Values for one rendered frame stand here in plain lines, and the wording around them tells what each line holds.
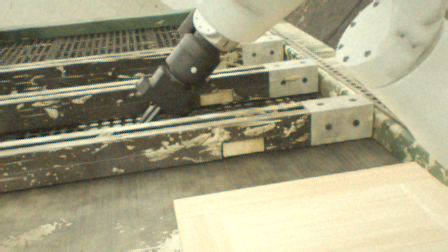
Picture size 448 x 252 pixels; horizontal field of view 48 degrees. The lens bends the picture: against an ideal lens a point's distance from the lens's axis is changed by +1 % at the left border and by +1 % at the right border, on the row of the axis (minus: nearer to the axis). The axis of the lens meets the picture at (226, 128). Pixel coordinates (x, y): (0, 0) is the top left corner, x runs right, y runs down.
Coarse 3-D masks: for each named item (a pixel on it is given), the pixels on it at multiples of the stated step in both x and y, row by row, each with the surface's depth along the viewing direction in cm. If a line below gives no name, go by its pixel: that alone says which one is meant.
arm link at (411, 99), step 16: (432, 64) 30; (400, 80) 31; (416, 80) 31; (432, 80) 31; (384, 96) 33; (400, 96) 32; (416, 96) 31; (432, 96) 31; (400, 112) 33; (416, 112) 32; (432, 112) 32; (416, 128) 34; (432, 128) 33; (432, 144) 34
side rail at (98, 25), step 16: (112, 16) 215; (128, 16) 213; (144, 16) 212; (160, 16) 213; (176, 16) 214; (0, 32) 203; (16, 32) 204; (32, 32) 205; (48, 32) 206; (64, 32) 208; (80, 32) 209; (96, 32) 210
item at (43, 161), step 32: (352, 96) 99; (128, 128) 92; (160, 128) 92; (192, 128) 90; (224, 128) 91; (256, 128) 92; (288, 128) 93; (320, 128) 94; (352, 128) 96; (0, 160) 85; (32, 160) 86; (64, 160) 87; (96, 160) 88; (128, 160) 89; (160, 160) 91; (192, 160) 92; (0, 192) 87
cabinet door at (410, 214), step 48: (240, 192) 78; (288, 192) 77; (336, 192) 76; (384, 192) 76; (432, 192) 75; (192, 240) 67; (240, 240) 67; (288, 240) 66; (336, 240) 66; (384, 240) 65; (432, 240) 65
